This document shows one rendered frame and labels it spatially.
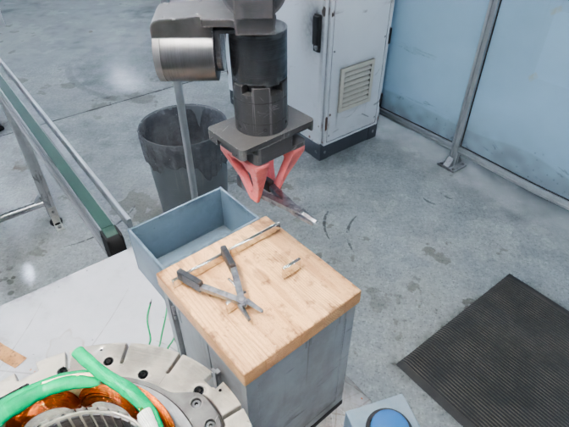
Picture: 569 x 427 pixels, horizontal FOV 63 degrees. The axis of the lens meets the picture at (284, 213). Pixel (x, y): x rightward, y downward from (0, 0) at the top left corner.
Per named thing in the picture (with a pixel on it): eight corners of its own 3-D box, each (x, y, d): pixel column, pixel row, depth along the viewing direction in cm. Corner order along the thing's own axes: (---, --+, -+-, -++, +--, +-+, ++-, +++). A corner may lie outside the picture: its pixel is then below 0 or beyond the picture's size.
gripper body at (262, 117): (207, 142, 52) (199, 78, 47) (278, 113, 57) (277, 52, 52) (243, 167, 48) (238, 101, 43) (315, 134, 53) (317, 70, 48)
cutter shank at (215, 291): (200, 290, 58) (199, 287, 57) (203, 286, 58) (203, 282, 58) (242, 306, 56) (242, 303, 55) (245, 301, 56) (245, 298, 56)
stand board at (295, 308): (158, 285, 64) (155, 273, 63) (266, 226, 74) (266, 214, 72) (245, 387, 52) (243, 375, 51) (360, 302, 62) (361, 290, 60)
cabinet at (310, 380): (185, 387, 81) (160, 285, 64) (269, 329, 90) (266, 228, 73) (254, 480, 69) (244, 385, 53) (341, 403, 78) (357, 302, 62)
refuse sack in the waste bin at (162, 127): (137, 185, 223) (121, 119, 201) (207, 158, 242) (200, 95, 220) (175, 227, 200) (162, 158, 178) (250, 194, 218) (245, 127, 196)
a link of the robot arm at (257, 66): (287, 24, 42) (286, 5, 46) (210, 25, 42) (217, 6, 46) (288, 97, 46) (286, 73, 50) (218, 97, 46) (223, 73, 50)
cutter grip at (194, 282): (177, 280, 60) (175, 270, 59) (181, 275, 60) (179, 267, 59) (200, 293, 58) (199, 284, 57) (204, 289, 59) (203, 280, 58)
